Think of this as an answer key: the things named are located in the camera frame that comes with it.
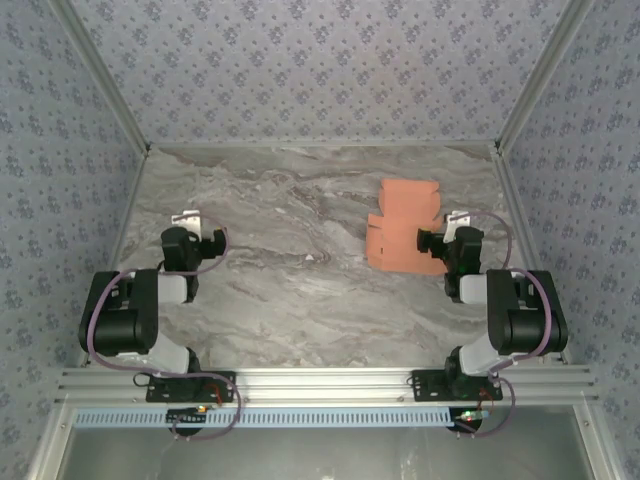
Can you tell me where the orange paper box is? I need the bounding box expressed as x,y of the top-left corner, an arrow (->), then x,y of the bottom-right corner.
365,178 -> 449,276

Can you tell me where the aluminium frame post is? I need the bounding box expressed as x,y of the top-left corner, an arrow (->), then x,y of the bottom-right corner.
493,0 -> 599,154
48,0 -> 153,154

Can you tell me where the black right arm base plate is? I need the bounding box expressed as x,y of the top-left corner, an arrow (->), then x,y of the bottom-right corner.
410,368 -> 504,404

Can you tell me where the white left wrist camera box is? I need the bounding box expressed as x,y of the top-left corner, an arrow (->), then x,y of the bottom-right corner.
171,210 -> 202,234

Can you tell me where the aluminium lower frame bar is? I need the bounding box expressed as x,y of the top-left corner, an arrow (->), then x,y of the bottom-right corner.
27,403 -> 77,480
571,402 -> 626,480

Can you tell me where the grey metal panel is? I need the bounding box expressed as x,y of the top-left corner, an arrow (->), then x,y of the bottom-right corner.
63,426 -> 587,480

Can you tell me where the aluminium mounting rail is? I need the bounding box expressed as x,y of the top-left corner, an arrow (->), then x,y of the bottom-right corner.
55,365 -> 601,407

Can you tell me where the aluminium table side rail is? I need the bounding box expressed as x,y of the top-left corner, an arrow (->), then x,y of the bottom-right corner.
77,147 -> 151,369
489,142 -> 574,366

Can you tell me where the aluminium table back rail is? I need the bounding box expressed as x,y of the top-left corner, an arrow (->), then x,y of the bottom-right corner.
148,140 -> 497,150

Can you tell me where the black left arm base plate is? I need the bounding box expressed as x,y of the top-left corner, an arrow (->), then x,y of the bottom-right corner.
144,370 -> 237,404

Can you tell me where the black controller board with LED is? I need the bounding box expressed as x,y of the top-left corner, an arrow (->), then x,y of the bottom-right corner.
166,405 -> 209,427
451,406 -> 494,432

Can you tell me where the pale blue slotted cable duct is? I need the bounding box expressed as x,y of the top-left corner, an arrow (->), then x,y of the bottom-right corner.
73,406 -> 457,429

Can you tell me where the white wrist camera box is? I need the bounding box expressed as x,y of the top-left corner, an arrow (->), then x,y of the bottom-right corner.
444,210 -> 472,242
171,210 -> 202,234

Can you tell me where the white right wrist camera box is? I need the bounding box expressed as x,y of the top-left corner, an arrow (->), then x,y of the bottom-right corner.
444,210 -> 472,242

